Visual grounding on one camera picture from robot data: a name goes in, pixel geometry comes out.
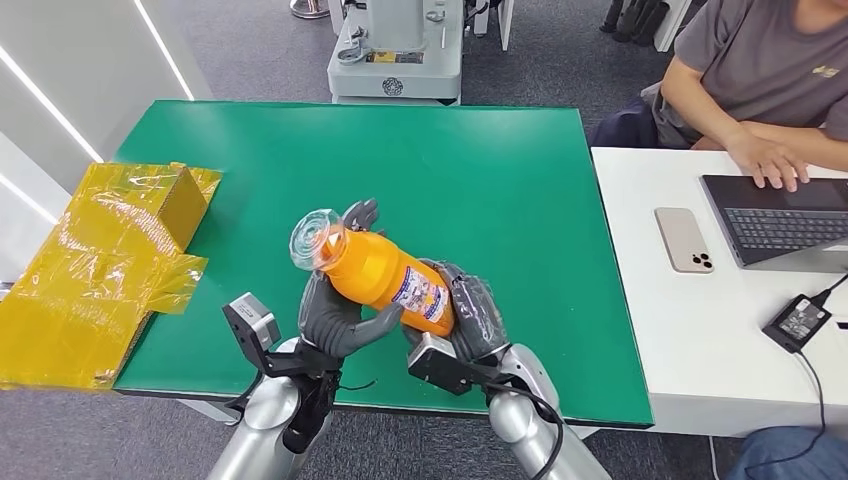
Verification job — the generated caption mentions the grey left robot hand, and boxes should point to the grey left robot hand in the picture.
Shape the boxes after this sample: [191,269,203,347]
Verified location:
[298,198,405,359]

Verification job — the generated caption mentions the white wall light strip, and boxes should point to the white wall light strip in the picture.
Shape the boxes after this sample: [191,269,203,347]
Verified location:
[0,44,105,164]

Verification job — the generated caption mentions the beige smartphone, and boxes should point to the beige smartphone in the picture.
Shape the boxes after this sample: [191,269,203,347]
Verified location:
[654,207,715,275]

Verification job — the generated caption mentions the black adapter cable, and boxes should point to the black adapter cable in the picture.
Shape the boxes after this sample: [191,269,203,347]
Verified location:
[745,351,828,480]

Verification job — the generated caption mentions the dark grey laptop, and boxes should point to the dark grey laptop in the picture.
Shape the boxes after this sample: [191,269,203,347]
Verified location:
[700,174,848,274]

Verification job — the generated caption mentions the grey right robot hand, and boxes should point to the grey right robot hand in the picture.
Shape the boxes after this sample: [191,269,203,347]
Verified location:
[402,259,511,364]

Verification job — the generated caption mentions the white desk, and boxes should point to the white desk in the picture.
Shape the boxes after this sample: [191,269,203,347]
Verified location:
[590,146,848,439]

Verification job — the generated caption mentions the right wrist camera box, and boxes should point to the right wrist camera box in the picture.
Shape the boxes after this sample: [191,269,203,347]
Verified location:
[407,333,493,397]

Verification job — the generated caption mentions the person's leg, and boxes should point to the person's leg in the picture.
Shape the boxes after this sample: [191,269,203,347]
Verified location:
[725,425,848,480]

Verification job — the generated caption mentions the green table mat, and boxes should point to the green table mat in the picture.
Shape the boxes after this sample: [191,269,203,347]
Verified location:
[113,100,655,429]

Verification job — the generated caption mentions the grey machine with column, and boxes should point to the grey machine with column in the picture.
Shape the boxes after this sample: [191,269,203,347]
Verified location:
[327,0,465,106]

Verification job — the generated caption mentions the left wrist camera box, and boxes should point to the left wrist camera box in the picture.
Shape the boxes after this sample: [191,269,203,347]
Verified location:
[221,292,283,372]

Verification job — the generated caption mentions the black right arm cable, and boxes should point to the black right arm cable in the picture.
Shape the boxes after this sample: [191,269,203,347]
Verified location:
[486,382,566,480]

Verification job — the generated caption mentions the black stand legs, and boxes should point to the black stand legs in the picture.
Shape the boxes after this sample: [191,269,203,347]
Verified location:
[599,0,670,48]

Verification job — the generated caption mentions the black power adapter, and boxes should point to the black power adapter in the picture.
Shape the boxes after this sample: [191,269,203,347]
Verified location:
[761,294,833,354]

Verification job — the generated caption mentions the stand with chrome base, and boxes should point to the stand with chrome base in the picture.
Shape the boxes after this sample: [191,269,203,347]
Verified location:
[289,0,331,20]

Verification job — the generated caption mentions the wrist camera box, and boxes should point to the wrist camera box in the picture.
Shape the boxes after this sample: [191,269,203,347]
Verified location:
[407,333,493,397]
[221,292,283,372]

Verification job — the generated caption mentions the orange bottle with clear cap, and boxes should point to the orange bottle with clear cap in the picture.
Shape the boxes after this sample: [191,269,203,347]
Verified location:
[289,208,457,338]

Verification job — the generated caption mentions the person's right hand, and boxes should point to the person's right hand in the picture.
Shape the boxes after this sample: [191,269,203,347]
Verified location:
[725,129,811,193]

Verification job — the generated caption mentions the yellow taped cardboard box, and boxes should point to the yellow taped cardboard box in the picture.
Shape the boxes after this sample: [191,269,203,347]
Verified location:
[0,161,224,392]

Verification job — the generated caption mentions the person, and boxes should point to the person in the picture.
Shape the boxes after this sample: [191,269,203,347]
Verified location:
[589,0,848,193]

